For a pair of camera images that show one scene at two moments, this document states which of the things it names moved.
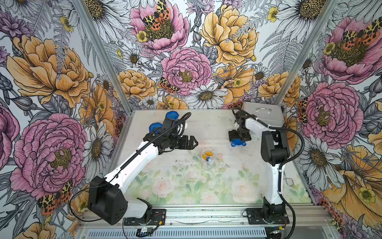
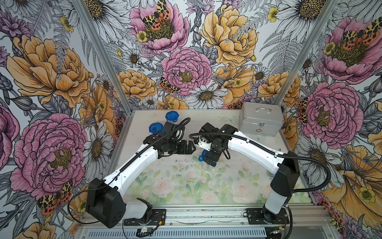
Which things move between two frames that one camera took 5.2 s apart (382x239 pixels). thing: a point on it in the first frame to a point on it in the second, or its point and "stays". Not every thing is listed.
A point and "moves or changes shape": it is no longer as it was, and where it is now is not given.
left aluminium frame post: [83, 9] stays
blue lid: [172, 114] stays
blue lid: [238, 142] moves or changes shape
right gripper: [246, 138] to [214, 157]
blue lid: [154, 127] stays
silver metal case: [269, 113] stays
